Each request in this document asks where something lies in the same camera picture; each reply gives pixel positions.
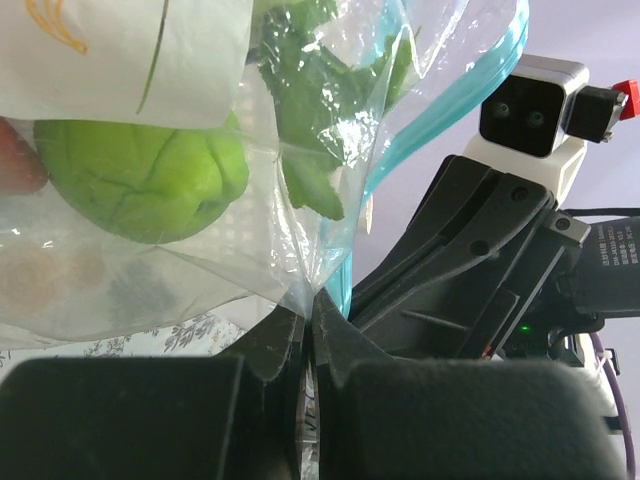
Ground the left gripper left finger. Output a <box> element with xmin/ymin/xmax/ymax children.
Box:
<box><xmin>1</xmin><ymin>308</ymin><xmax>305</xmax><ymax>479</ymax></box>

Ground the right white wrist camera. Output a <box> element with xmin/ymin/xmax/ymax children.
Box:
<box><xmin>463</xmin><ymin>54</ymin><xmax>590</xmax><ymax>204</ymax></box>

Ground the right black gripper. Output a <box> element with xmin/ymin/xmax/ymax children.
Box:
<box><xmin>349</xmin><ymin>155</ymin><xmax>639</xmax><ymax>365</ymax></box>

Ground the watermelon slice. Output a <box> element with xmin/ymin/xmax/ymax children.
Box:
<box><xmin>0</xmin><ymin>118</ymin><xmax>48</xmax><ymax>196</ymax></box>

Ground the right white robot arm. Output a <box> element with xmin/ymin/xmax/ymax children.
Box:
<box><xmin>349</xmin><ymin>155</ymin><xmax>639</xmax><ymax>431</ymax></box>

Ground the floral table mat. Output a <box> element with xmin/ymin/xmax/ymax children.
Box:
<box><xmin>1</xmin><ymin>313</ymin><xmax>246</xmax><ymax>379</ymax></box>

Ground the clear zip top bag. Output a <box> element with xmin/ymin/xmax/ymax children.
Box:
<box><xmin>1</xmin><ymin>1</ymin><xmax>529</xmax><ymax>350</ymax></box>

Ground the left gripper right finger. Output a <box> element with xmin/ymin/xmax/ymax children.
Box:
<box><xmin>310</xmin><ymin>292</ymin><xmax>625</xmax><ymax>479</ymax></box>

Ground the white radish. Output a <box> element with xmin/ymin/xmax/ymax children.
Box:
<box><xmin>257</xmin><ymin>1</ymin><xmax>414</xmax><ymax>221</ymax></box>

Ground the green lime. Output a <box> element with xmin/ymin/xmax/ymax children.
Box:
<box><xmin>33</xmin><ymin>114</ymin><xmax>249</xmax><ymax>244</ymax></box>

